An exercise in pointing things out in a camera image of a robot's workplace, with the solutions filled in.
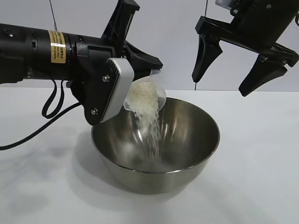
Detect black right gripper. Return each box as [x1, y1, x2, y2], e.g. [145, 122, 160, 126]
[191, 0, 299, 97]

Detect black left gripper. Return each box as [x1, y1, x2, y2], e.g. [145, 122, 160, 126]
[70, 0, 164, 79]

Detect white rice grains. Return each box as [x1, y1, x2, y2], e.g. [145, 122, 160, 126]
[126, 83, 175, 170]

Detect clear plastic measuring cup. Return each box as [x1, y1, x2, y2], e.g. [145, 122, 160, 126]
[123, 69, 167, 112]

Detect stainless steel mixing bowl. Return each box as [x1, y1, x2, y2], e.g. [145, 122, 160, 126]
[91, 97, 221, 195]

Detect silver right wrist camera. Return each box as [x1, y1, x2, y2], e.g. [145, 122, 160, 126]
[214, 0, 235, 10]

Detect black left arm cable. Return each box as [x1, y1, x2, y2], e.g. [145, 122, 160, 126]
[0, 79, 83, 151]

